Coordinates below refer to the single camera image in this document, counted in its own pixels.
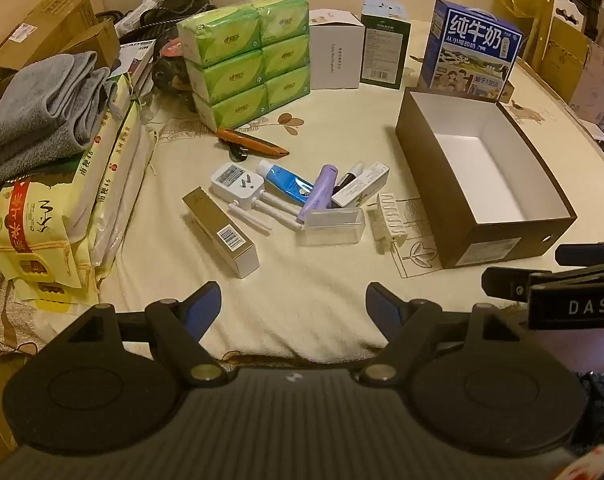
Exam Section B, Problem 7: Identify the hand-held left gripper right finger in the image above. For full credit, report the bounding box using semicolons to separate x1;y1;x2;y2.
361;281;528;387

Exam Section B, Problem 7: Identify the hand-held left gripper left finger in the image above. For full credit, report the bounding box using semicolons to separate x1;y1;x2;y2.
57;281;229;387

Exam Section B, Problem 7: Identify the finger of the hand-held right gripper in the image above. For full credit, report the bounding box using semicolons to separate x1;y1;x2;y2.
482;266;553;306
554;241;604;268

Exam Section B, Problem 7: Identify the purple tube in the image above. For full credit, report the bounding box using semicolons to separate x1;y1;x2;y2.
297;164;339;225

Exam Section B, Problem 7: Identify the brown shoe box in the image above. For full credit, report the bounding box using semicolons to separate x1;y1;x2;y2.
395;86;578;269

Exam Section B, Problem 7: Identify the beige embroidered tablecloth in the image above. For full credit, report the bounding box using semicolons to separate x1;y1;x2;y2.
98;10;604;363

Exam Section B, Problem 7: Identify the gold and white barcode box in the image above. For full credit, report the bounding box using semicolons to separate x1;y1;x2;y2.
182;186;260;279

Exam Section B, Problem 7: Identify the white toothed plastic clip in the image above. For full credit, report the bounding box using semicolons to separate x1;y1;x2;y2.
370;192;408;256

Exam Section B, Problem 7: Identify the clear plastic case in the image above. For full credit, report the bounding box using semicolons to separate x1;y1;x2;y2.
296;206;367;247

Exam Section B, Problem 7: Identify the slim white cosmetic box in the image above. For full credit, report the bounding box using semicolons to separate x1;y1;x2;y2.
330;161;391;209

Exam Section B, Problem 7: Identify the white plug-in wifi extender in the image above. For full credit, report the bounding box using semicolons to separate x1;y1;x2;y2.
210;162;303;234

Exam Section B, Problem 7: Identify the blue tube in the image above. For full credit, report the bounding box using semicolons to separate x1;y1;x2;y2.
255;159;315;206

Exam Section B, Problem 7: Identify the red and white printed cloth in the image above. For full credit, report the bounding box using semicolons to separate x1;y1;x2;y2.
556;444;604;480

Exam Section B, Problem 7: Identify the orange pen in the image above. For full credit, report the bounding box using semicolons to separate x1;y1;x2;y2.
217;128;290;157

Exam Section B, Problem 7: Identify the yellow red-label tissue pack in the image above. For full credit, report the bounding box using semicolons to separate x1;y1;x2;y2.
0;179;102;287

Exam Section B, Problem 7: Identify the brown patterned cloth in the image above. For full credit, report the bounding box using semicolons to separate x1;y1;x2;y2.
0;259;50;358

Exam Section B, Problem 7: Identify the gold cardboard box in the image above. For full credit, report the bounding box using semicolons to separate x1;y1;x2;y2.
530;10;590;97

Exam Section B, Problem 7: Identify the blue milk carton box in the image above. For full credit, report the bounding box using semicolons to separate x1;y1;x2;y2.
419;0;525;104

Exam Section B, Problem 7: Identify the white cut-out wooden board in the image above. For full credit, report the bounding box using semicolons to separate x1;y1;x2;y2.
549;0;590;32

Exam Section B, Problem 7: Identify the bundle of green tissue packets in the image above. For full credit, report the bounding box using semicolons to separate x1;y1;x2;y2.
176;0;313;131

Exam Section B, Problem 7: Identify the stack of books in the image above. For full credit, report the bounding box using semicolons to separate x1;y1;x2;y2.
108;39;157;97

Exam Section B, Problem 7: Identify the grey folded towel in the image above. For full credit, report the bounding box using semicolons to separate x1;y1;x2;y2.
0;51;119;186

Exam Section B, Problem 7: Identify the white product box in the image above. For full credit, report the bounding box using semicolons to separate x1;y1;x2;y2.
308;8;365;91

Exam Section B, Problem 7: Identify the dark green product box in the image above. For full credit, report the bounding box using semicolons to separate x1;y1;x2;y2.
359;0;413;91

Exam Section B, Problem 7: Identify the small cardboard box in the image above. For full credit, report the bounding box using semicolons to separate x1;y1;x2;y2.
57;20;121;68

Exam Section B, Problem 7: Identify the large cardboard box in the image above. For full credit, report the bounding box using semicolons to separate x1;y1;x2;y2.
0;0;101;78

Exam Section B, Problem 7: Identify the black bag with rope handle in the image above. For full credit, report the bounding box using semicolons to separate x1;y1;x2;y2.
94;0;217;45

